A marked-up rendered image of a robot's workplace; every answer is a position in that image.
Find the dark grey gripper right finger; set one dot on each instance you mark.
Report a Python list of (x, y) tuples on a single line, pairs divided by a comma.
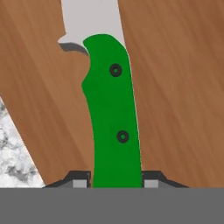
[(154, 177)]

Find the wooden cutting board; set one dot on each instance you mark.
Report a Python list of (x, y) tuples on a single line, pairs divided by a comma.
[(175, 96)]

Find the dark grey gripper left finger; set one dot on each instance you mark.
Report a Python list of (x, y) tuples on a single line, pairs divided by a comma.
[(76, 178)]

